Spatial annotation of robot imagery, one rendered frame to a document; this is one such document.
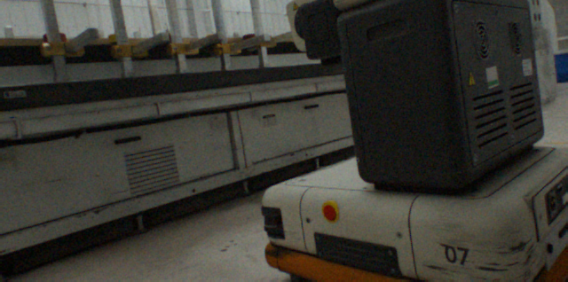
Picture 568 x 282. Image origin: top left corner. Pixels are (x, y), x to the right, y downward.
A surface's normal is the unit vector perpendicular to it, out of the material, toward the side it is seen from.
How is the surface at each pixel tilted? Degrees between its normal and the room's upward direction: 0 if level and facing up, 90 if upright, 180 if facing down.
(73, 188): 86
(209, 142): 90
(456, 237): 90
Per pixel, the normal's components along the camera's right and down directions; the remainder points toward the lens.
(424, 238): -0.72, 0.15
